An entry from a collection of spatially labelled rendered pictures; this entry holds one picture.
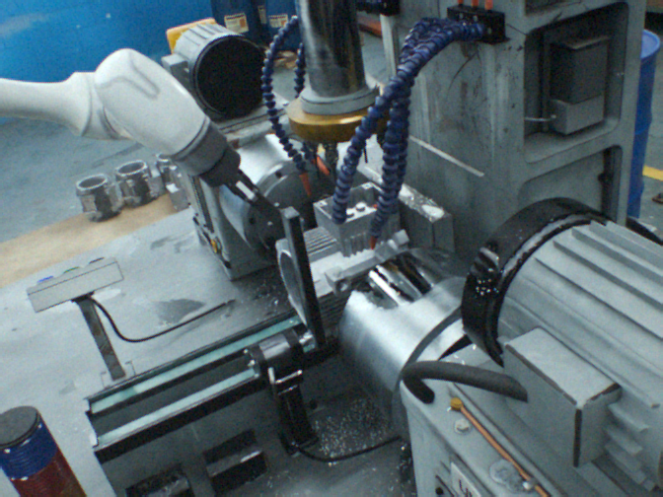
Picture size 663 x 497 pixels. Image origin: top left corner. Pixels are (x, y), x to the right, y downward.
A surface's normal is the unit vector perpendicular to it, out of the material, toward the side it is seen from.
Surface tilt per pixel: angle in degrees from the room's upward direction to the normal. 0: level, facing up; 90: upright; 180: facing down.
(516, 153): 90
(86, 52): 90
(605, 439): 90
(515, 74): 90
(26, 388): 0
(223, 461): 0
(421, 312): 21
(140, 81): 68
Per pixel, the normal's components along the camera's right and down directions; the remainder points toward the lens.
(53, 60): 0.55, 0.37
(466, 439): -0.16, -0.83
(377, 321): -0.72, -0.36
